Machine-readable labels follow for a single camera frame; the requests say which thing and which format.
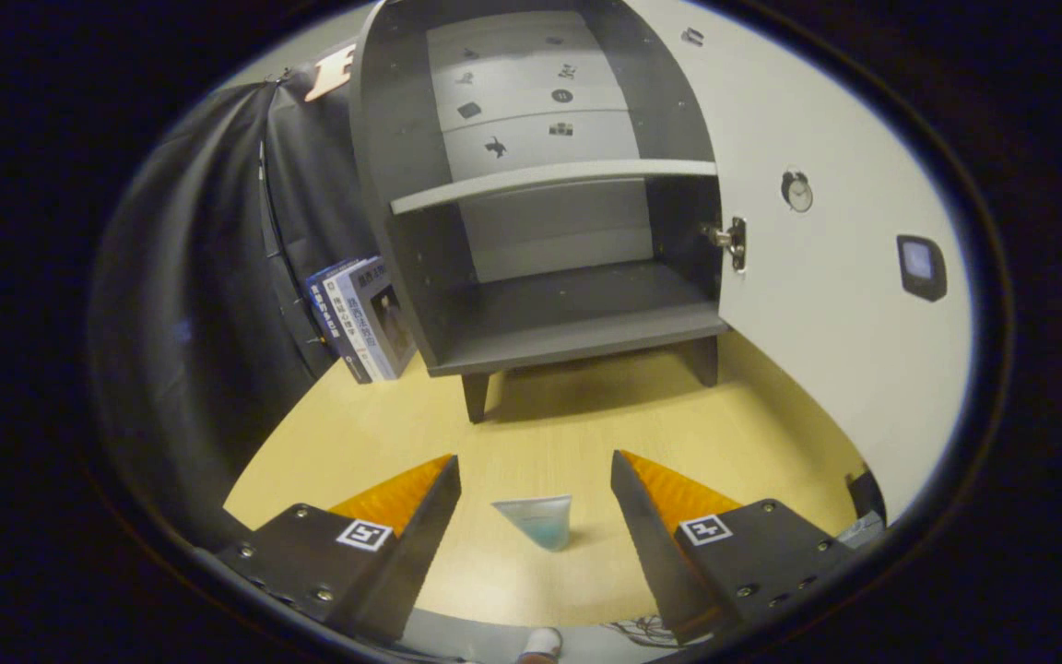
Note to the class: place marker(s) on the clear tube with blue gel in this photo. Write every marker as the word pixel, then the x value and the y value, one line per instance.
pixel 545 526

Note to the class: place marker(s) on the white spine book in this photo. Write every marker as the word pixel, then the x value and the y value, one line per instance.
pixel 354 314

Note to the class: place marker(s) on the metal door hinge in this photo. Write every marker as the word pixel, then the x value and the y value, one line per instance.
pixel 736 242

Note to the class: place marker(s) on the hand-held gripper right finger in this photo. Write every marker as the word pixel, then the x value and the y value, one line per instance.
pixel 655 544

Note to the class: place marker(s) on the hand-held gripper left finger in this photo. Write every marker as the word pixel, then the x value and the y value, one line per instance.
pixel 420 539

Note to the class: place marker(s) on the black backdrop cloth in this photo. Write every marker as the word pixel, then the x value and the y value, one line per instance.
pixel 181 323

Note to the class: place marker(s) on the grey blue picture book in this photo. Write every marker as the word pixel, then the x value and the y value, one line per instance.
pixel 388 318

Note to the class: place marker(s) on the white cabinet door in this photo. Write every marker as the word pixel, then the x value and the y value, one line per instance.
pixel 817 323

